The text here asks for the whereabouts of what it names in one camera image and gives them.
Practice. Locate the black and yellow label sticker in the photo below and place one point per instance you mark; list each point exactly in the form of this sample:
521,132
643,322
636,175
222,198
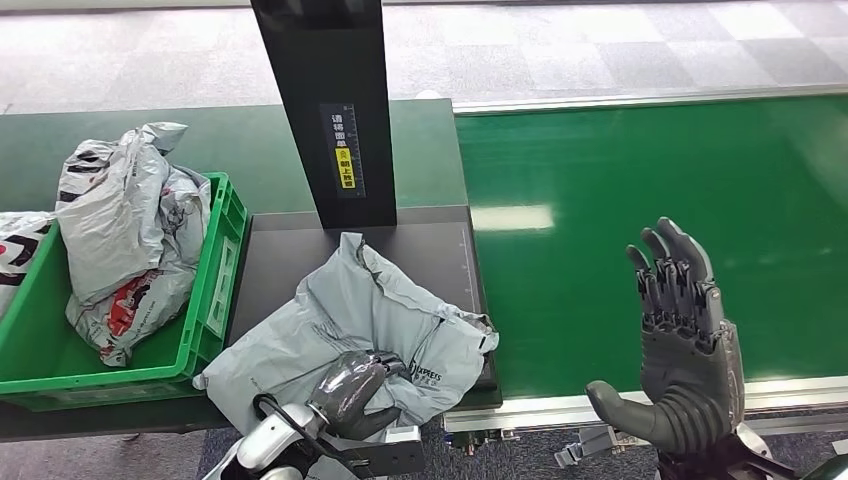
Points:
344,159

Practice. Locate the green plastic crate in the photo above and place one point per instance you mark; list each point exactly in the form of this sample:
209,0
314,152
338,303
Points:
40,371

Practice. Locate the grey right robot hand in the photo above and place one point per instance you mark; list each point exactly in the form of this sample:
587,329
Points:
689,378

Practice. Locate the black inbound scanner machine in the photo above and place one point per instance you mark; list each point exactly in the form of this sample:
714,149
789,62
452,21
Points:
331,79

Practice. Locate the crumpled grey mailer package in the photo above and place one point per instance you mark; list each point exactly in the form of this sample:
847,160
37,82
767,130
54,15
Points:
109,218

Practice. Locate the white mailer with black print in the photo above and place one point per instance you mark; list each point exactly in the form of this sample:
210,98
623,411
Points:
18,248

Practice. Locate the grey mailer with red print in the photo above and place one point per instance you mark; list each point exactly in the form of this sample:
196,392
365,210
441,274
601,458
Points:
156,291

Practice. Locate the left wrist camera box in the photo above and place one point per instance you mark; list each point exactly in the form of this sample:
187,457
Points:
391,454

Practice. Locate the green conveyor belt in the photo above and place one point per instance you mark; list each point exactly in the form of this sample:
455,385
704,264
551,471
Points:
570,265

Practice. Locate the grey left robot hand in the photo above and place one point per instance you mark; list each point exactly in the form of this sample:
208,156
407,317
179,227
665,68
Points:
348,391

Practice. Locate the grey plastic mailer package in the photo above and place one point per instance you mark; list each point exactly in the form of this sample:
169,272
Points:
358,311

